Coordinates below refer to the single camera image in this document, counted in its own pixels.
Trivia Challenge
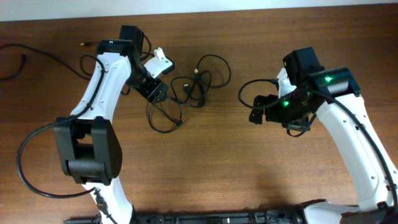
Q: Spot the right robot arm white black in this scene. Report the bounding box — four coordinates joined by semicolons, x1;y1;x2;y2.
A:
249;47;397;223

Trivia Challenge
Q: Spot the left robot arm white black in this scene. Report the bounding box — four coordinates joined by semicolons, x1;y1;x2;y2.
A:
54;25;174;223

